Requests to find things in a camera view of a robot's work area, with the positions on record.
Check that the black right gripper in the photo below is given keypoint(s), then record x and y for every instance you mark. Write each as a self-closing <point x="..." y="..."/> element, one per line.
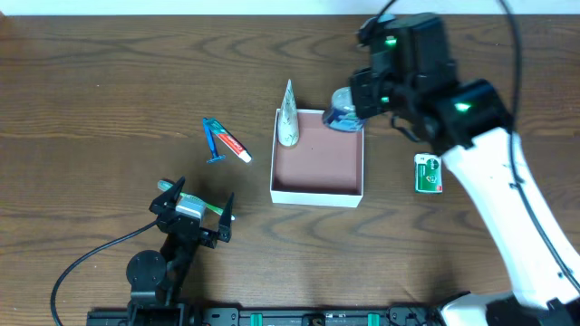
<point x="362" y="91"/>

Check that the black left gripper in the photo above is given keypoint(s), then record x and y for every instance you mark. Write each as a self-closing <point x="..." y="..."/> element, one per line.
<point x="210" y="236"/>

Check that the blue Gillette razor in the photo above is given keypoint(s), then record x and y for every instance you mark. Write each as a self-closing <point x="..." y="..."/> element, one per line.
<point x="215" y="157"/>

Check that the red Colgate toothpaste tube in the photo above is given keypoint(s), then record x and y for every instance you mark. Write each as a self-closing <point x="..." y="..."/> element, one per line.
<point x="228" y="139"/>

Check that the green Dettol soap bar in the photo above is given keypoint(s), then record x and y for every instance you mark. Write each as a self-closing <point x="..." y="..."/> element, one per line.
<point x="428" y="176"/>

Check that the white Pantene conditioner tube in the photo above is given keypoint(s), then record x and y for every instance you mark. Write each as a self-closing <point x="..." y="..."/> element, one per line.
<point x="287" y="125"/>

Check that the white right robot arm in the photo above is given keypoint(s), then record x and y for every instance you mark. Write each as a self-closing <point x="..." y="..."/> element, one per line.
<point x="470" y="129"/>

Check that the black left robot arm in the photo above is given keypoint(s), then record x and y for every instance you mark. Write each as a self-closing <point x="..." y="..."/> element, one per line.
<point x="156" y="277"/>

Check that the white box with pink interior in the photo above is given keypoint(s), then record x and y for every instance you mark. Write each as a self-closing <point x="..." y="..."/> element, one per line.
<point x="324" y="168"/>

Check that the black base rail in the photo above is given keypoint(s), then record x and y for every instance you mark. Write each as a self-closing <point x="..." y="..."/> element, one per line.
<point x="398" y="315"/>

